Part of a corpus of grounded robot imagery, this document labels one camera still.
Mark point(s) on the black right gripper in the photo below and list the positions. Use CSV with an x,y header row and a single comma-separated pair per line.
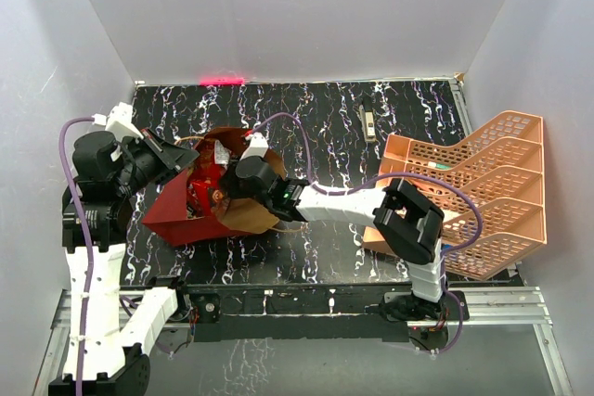
x,y
228,183

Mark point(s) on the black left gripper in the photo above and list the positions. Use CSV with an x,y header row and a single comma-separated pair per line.
x,y
172,159

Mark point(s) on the red brown paper bag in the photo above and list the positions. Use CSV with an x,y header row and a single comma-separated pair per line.
x,y
167,217

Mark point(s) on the red cookie snack bag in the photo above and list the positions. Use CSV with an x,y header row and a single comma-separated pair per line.
x,y
204,198

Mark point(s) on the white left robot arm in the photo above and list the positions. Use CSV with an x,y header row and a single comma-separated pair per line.
x,y
105,356

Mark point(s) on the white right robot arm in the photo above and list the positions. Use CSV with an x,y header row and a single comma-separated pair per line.
x,y
410,224

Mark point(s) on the pink tape strip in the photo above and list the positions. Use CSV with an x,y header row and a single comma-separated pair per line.
x,y
221,80

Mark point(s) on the beige stapler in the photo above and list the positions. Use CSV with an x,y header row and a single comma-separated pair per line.
x,y
367,120

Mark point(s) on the peach plastic file organizer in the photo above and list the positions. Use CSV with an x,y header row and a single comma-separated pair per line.
x,y
501,168

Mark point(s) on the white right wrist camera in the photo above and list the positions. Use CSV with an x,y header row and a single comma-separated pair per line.
x,y
257,146

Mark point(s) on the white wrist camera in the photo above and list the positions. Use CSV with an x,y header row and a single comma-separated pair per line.
x,y
118,122
257,146

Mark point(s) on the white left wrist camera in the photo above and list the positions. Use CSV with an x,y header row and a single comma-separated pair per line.
x,y
118,122

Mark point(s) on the black front mounting rail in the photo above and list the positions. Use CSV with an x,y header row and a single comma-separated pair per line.
x,y
313,311

